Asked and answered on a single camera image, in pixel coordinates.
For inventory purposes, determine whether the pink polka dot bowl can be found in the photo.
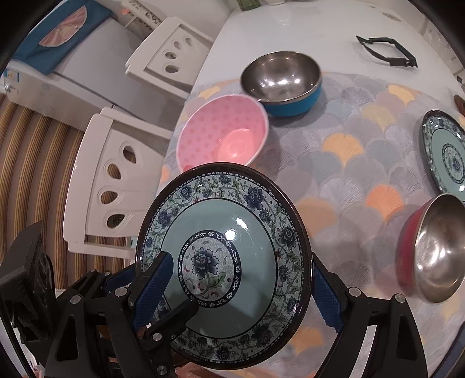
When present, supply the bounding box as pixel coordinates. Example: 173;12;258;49
176;94;270;174

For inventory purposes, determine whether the red steel bowl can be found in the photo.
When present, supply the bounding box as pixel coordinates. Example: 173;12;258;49
395;192;465;304

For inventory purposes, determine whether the blue steel bowl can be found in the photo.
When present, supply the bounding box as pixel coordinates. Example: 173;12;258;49
240;51;323;117

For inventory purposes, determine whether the blue cloth cover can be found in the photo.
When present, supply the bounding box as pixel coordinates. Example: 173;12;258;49
12;0;115;75

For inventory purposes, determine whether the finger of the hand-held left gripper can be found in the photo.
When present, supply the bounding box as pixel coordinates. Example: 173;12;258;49
140;299;200;344
85;262;138;293

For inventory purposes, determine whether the teal floral ceramic plate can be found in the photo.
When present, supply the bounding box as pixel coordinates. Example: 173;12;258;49
135;163;314;371
419;109;465;204

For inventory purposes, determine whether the white appliance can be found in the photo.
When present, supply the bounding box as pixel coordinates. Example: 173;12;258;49
0;18;175;120

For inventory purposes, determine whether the white power strip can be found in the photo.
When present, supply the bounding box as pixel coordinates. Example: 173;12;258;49
120;0;166;28

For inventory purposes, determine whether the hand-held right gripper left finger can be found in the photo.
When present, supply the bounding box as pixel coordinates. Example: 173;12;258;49
44;251;174;378

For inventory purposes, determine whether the white wooden chair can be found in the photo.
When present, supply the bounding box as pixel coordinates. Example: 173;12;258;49
125;16;215;100
62;106;175;260

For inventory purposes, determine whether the fan pattern placemat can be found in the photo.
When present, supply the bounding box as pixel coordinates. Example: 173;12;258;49
156;71;465;378

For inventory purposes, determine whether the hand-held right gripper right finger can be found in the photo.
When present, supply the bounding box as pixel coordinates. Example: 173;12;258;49
312;254;429;378

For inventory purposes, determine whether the black plastic frame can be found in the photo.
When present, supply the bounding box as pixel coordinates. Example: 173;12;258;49
355;35;419;69

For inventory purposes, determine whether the striped brown rug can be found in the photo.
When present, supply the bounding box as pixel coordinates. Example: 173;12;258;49
0;94;139;291

